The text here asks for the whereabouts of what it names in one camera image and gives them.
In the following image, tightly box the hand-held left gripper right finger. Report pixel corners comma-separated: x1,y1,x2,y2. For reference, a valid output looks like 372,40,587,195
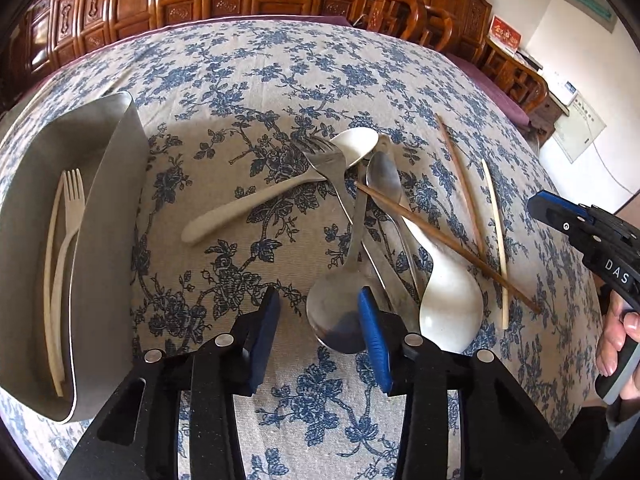
356,286,583,480

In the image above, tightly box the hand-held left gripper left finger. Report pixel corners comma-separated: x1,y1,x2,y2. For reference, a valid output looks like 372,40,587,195
57,286,282,480

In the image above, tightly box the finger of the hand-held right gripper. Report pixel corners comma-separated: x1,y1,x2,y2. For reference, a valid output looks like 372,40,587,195
528,191,608,256

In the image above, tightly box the large metal spoon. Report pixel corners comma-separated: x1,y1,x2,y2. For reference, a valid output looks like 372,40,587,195
305,160,381,355

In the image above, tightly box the cream chopstick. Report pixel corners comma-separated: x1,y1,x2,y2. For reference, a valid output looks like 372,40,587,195
480,159,511,330
42,172,68,398

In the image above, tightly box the white ceramic soup spoon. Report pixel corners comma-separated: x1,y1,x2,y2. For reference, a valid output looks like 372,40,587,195
395,205,485,355

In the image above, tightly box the light wooden chopstick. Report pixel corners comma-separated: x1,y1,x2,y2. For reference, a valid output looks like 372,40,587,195
434,113,487,258

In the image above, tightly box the dark brown chopstick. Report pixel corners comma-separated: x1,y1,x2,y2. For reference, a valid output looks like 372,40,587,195
354,181,543,315

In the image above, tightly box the white long-handled spoon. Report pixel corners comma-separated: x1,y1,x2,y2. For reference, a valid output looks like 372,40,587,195
180,126,380,247

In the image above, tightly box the small metal spoon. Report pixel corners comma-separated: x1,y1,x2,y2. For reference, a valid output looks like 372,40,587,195
366,149,423,311

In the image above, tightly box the grey rectangular tray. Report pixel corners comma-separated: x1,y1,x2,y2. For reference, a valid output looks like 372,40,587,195
0,91,151,423

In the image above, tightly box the metal fork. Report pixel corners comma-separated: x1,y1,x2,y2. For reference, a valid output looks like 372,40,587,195
291,136,421,333

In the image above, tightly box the person's right hand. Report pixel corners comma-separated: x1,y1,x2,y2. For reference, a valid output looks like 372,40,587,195
596,285,640,377

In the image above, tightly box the wooden armchair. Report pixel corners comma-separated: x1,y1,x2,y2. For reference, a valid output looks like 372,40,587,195
482,35,551,117

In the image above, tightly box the red calendar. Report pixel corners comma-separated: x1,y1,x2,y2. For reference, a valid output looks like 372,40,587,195
489,15,522,56

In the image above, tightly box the small wooden chair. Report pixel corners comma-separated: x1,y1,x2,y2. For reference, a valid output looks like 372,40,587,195
424,7,455,52

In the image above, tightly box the cream plastic fork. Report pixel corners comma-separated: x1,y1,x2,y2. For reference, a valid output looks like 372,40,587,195
50,168,86,397

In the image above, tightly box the blue floral tablecloth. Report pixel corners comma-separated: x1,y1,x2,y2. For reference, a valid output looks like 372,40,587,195
0,20,606,480

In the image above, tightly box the wooden chair with curved back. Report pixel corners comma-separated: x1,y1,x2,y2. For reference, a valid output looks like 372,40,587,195
357,0,427,42

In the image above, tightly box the white wall chart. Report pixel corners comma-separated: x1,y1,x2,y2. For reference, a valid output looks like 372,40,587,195
552,95,607,164

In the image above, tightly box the green wall sign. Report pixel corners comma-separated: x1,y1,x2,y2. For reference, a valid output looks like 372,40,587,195
565,0,617,34

